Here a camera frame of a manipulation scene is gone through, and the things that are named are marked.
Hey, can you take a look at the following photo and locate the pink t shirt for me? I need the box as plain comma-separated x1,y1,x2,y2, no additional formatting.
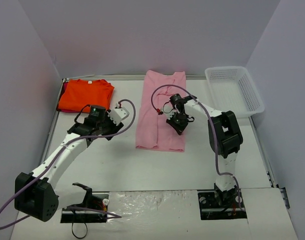
135,70,186,153

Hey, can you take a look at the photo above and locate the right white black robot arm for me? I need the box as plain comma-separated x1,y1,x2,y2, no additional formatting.
162,93,243,207

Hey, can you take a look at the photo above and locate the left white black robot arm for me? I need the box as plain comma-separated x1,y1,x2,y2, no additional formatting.
14,105,129,222

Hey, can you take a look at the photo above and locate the folded orange t shirt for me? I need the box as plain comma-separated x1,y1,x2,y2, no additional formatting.
59,79,115,113

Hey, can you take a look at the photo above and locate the white plastic basket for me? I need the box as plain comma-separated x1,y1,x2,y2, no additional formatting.
204,66,265,118

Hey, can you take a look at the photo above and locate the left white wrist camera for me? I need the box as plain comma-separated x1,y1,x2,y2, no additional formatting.
108,107,130,126

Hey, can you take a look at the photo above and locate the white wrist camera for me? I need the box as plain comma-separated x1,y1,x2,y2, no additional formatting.
108,107,130,126
162,104,178,120

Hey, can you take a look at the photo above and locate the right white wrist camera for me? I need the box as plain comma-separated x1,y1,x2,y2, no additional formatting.
162,104,178,120

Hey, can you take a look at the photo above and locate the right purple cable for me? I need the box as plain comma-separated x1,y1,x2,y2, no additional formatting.
150,84,243,211

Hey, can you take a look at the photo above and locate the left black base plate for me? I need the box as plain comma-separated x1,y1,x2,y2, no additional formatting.
60,192,109,224

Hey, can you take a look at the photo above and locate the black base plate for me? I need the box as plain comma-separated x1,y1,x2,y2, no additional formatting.
197,190,247,221
60,192,109,224

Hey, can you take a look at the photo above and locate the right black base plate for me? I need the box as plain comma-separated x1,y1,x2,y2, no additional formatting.
197,190,247,221

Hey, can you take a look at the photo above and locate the thin black cable loop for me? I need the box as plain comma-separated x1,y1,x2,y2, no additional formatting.
71,212,88,239

